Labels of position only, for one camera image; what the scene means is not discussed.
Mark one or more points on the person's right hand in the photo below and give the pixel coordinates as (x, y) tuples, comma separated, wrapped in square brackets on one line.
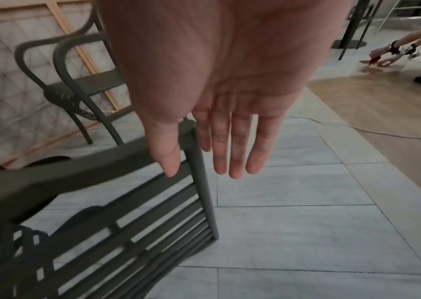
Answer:
[(225, 58)]

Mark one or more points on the black metal leg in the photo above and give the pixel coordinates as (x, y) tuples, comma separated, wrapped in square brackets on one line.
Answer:
[(358, 26)]

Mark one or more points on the dark green metal armchair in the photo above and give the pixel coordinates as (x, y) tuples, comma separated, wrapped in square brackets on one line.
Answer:
[(84, 84)]

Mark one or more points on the small red object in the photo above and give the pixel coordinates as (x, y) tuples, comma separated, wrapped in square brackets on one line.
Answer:
[(374, 60)]

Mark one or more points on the dark green slatted metal chair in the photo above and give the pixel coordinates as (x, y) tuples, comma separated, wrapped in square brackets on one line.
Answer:
[(96, 222)]

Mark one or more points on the wooden framed lattice panel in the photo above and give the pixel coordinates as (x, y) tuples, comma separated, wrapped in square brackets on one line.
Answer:
[(7, 96)]

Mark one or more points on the black pedestal table stand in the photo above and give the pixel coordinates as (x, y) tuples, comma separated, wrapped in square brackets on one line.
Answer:
[(353, 26)]

